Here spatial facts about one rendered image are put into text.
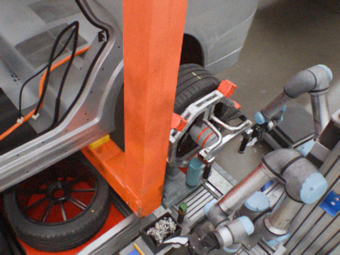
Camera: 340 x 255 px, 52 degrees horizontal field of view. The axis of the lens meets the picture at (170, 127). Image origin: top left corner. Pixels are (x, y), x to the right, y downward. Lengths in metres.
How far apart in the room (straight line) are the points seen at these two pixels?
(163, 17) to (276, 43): 3.68
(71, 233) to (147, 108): 1.08
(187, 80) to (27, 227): 1.27
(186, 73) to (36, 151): 0.96
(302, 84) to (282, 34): 3.06
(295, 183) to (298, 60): 3.32
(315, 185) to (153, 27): 0.80
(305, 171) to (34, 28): 2.07
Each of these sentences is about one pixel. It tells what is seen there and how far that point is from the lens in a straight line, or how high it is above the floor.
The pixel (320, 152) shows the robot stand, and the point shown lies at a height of 1.34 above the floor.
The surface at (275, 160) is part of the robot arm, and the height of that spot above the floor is 1.42.
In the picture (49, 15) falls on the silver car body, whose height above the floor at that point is 1.05.
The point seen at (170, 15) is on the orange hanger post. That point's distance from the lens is 1.22.
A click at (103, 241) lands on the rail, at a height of 0.39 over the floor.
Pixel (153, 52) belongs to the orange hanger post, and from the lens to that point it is 1.25.
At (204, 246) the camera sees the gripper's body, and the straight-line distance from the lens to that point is 1.38.
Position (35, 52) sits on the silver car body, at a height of 1.02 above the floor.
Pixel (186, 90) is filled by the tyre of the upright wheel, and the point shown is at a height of 1.17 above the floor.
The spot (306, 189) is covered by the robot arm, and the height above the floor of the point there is 1.43.
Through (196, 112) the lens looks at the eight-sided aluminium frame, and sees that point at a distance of 1.96.
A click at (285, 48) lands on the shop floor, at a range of 4.76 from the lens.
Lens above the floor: 2.50
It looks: 48 degrees down
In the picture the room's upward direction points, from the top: 7 degrees clockwise
